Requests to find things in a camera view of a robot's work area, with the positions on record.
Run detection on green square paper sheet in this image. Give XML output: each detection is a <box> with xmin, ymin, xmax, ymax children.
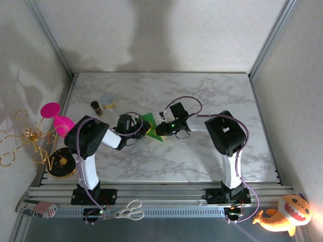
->
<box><xmin>137</xmin><ymin>112</ymin><xmax>164</xmax><ymax>142</ymax></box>

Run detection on yellow-labelled tin can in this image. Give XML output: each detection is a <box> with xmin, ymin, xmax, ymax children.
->
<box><xmin>100</xmin><ymin>94</ymin><xmax>117</xmax><ymax>111</ymax></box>

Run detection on small black-capped spice bottle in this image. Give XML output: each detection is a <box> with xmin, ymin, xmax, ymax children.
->
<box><xmin>90</xmin><ymin>100</ymin><xmax>103</xmax><ymax>116</ymax></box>

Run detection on pink plastic goblet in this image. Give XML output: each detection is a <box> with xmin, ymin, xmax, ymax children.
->
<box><xmin>40</xmin><ymin>102</ymin><xmax>76</xmax><ymax>139</ymax></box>

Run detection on black gold-rimmed round base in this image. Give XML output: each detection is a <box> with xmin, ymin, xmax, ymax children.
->
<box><xmin>47</xmin><ymin>147</ymin><xmax>78</xmax><ymax>178</ymax></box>

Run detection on black controller board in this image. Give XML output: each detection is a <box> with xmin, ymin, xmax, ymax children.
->
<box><xmin>82</xmin><ymin>208</ymin><xmax>112</xmax><ymax>224</ymax></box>
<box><xmin>224</xmin><ymin>206</ymin><xmax>245</xmax><ymax>220</ymax></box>

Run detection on flag-print fabric pouch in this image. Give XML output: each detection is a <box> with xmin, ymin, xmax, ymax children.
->
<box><xmin>15</xmin><ymin>199</ymin><xmax>58</xmax><ymax>219</ymax></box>

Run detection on orange shark plush toy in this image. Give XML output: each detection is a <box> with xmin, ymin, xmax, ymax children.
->
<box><xmin>252</xmin><ymin>193</ymin><xmax>312</xmax><ymax>237</ymax></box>

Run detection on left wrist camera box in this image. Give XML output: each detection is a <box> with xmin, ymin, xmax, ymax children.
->
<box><xmin>118</xmin><ymin>113</ymin><xmax>136</xmax><ymax>132</ymax></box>

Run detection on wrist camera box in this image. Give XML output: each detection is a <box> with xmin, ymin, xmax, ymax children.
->
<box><xmin>118</xmin><ymin>113</ymin><xmax>136</xmax><ymax>132</ymax></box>
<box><xmin>161</xmin><ymin>102</ymin><xmax>189</xmax><ymax>119</ymax></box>

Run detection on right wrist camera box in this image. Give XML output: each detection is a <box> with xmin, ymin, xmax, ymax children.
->
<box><xmin>161</xmin><ymin>102</ymin><xmax>189</xmax><ymax>119</ymax></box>

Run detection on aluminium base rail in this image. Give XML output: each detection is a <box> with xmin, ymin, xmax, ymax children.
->
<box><xmin>24</xmin><ymin>185</ymin><xmax>296</xmax><ymax>210</ymax></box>

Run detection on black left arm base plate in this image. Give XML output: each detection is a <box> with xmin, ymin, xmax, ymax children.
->
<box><xmin>71</xmin><ymin>189</ymin><xmax>118</xmax><ymax>205</ymax></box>

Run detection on aluminium side rail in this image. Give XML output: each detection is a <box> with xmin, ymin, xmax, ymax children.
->
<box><xmin>37</xmin><ymin>74</ymin><xmax>78</xmax><ymax>187</ymax></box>
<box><xmin>248</xmin><ymin>75</ymin><xmax>282</xmax><ymax>185</ymax></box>

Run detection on grey slotted cable duct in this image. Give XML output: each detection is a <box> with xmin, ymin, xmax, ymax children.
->
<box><xmin>52</xmin><ymin>207</ymin><xmax>227</xmax><ymax>219</ymax></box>

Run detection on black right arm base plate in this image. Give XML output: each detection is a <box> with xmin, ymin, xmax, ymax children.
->
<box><xmin>205</xmin><ymin>188</ymin><xmax>252</xmax><ymax>204</ymax></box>

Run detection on white-handled scissors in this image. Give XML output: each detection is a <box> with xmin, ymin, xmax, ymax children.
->
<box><xmin>115</xmin><ymin>200</ymin><xmax>145</xmax><ymax>222</ymax></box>

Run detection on gold wire ornament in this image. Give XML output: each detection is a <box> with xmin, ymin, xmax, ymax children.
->
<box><xmin>0</xmin><ymin>109</ymin><xmax>69</xmax><ymax>171</ymax></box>

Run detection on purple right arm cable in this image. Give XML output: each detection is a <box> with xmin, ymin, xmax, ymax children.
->
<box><xmin>164</xmin><ymin>95</ymin><xmax>260</xmax><ymax>225</ymax></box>

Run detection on aluminium frame post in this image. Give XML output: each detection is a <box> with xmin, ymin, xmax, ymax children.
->
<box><xmin>248</xmin><ymin>0</ymin><xmax>296</xmax><ymax>80</ymax></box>
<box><xmin>24</xmin><ymin>0</ymin><xmax>75</xmax><ymax>79</ymax></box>

